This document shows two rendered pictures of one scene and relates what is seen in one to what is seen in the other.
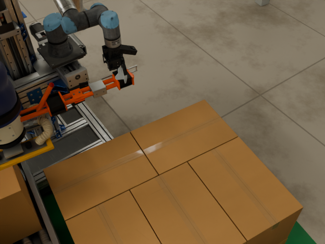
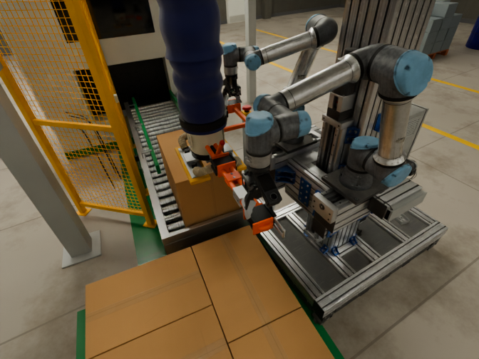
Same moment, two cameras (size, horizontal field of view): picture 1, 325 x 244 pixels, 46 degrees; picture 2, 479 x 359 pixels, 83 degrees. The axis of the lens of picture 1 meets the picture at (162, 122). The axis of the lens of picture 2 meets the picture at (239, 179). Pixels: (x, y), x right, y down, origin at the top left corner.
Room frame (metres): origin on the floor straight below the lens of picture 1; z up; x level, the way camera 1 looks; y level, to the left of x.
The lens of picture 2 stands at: (1.43, -0.46, 1.89)
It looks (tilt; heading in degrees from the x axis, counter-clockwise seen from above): 39 degrees down; 97
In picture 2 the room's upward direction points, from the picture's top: 3 degrees counter-clockwise
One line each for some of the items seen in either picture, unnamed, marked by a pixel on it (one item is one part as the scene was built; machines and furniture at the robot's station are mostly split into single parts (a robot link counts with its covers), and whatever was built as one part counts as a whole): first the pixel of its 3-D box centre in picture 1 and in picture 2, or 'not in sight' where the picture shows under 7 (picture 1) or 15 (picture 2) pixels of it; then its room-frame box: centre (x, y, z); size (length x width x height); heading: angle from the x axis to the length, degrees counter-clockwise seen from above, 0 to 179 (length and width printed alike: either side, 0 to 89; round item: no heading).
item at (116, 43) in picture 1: (112, 40); (257, 157); (1.42, 0.21, 1.44); 0.08 x 0.08 x 0.05
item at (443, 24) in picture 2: not in sight; (427, 30); (4.95, 6.59, 0.52); 1.04 x 0.70 x 1.05; 35
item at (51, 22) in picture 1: (55, 26); (364, 152); (1.88, 0.60, 1.20); 0.13 x 0.12 x 0.14; 118
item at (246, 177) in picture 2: (113, 54); (257, 177); (1.41, 0.22, 1.36); 0.09 x 0.08 x 0.12; 118
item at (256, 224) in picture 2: (123, 79); (257, 218); (1.42, 0.19, 1.20); 0.08 x 0.07 x 0.05; 118
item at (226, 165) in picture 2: (55, 103); (223, 164); (1.26, 0.50, 1.20); 0.10 x 0.08 x 0.06; 28
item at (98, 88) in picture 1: (97, 88); (243, 195); (1.36, 0.31, 1.19); 0.07 x 0.07 x 0.04; 28
